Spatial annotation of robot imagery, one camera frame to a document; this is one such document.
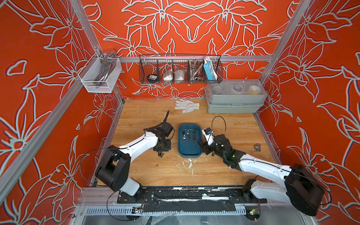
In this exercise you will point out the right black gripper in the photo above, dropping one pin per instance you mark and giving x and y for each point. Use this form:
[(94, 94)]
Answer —
[(205, 146)]

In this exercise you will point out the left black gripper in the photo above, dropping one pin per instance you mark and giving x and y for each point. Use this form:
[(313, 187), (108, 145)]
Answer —
[(168, 148)]

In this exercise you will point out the teal plastic storage box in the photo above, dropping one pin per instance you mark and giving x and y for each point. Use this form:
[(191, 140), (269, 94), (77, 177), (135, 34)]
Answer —
[(189, 148)]

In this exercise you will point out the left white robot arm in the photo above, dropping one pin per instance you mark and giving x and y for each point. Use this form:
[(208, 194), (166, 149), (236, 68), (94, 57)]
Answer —
[(113, 168)]

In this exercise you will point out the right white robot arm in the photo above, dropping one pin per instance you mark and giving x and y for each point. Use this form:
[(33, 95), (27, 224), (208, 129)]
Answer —
[(289, 184)]

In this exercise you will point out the grey lidded storage container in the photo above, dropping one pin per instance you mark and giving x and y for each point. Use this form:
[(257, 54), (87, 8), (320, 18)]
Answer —
[(235, 96)]

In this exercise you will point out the blue white box in basket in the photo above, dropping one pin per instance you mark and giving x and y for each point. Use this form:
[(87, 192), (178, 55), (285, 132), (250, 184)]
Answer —
[(209, 70)]

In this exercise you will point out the small metal object far right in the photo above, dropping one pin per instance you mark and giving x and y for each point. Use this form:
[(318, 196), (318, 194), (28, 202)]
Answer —
[(257, 147)]

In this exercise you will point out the white knit glove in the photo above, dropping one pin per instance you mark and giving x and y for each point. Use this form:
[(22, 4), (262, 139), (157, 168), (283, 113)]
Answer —
[(186, 106)]

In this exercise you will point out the black item in basket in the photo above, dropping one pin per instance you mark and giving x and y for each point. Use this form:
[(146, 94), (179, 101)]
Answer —
[(152, 78)]

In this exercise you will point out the white bag in basket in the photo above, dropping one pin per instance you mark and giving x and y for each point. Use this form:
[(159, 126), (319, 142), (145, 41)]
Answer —
[(179, 76), (168, 76)]

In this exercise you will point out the metal tongs in basket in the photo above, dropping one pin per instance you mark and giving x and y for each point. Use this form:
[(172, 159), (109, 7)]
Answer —
[(195, 68)]

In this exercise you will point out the metal tool in clear bin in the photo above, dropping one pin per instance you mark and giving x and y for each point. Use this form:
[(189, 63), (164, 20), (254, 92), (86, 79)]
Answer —
[(107, 67)]

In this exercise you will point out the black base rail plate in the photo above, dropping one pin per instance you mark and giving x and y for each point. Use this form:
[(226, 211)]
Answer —
[(194, 199)]

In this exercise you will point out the black wire wall basket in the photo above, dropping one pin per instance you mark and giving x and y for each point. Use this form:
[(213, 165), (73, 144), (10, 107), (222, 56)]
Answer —
[(159, 63)]

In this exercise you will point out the clear plastic wall bin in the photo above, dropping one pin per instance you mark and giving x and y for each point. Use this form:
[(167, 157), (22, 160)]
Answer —
[(92, 70)]

